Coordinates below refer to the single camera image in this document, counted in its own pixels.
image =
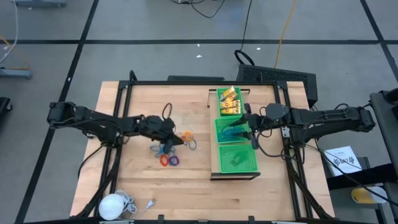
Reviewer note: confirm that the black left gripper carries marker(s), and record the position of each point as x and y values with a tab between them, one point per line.
157	126

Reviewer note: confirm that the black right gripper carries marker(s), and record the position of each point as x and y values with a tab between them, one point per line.
256	123

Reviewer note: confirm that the yellow crayon pack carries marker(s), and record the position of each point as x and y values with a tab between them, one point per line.
231	112
229	92
231	100
231	106

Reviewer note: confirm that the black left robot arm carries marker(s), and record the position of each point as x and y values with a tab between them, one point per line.
93	119

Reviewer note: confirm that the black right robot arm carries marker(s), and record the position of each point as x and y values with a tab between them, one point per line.
326	119

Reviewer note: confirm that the grey desk foot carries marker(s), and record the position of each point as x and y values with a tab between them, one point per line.
15	73

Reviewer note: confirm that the green plastic slotted basket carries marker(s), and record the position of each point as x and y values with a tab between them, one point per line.
248	168
222	123
218	102

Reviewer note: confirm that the white dome lamp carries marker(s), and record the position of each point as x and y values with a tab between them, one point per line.
111	207

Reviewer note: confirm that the white printed booklet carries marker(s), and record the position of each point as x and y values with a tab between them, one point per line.
342	160

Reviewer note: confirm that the yellow white bottle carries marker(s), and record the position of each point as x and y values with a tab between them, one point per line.
367	196

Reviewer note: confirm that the black equipment cart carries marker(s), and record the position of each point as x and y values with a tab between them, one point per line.
385	130

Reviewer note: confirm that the black aluminium table frame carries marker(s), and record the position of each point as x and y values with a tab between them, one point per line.
199	83

